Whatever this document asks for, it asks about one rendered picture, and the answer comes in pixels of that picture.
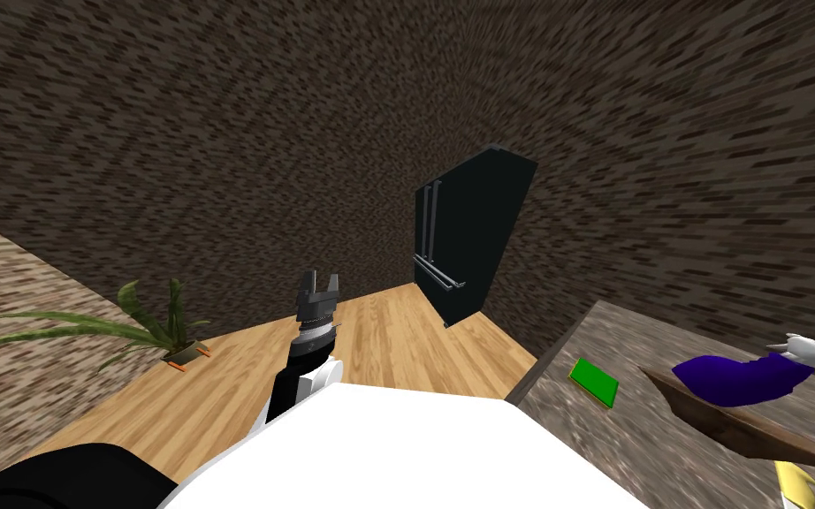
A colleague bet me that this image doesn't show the green book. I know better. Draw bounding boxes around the green book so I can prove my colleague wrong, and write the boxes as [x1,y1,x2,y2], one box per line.
[567,356,621,411]

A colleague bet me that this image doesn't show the black fridge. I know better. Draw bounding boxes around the black fridge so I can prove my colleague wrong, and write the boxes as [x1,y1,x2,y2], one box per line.
[413,144,540,330]

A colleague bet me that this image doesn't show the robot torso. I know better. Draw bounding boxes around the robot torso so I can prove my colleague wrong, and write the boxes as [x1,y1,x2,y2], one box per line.
[156,380,654,509]

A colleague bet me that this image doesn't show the green potted plant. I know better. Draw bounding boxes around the green potted plant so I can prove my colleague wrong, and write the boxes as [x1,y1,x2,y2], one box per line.
[0,277,213,375]

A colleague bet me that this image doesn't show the brown wooden tray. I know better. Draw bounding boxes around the brown wooden tray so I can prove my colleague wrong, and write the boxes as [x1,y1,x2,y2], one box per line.
[644,367,815,477]

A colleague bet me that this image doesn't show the purple and white bottle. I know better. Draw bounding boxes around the purple and white bottle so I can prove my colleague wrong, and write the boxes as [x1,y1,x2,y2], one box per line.
[670,331,815,410]

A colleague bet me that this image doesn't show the yellow pointed object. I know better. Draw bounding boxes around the yellow pointed object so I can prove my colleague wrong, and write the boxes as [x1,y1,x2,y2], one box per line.
[773,460,815,509]

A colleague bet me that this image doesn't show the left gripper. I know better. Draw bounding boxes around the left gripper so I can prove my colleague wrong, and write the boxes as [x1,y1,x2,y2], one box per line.
[295,270,342,325]

